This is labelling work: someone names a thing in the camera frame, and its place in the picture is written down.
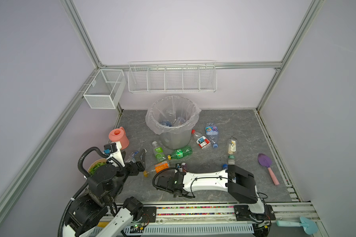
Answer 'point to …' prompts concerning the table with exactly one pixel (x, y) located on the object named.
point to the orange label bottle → (158, 167)
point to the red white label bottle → (202, 140)
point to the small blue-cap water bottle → (225, 166)
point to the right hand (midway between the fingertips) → (175, 186)
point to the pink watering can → (119, 135)
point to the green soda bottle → (181, 153)
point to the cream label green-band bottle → (232, 150)
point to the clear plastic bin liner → (172, 114)
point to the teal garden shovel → (310, 228)
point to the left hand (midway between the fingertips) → (136, 153)
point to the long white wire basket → (175, 76)
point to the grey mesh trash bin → (177, 140)
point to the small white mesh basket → (106, 89)
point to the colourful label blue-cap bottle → (212, 131)
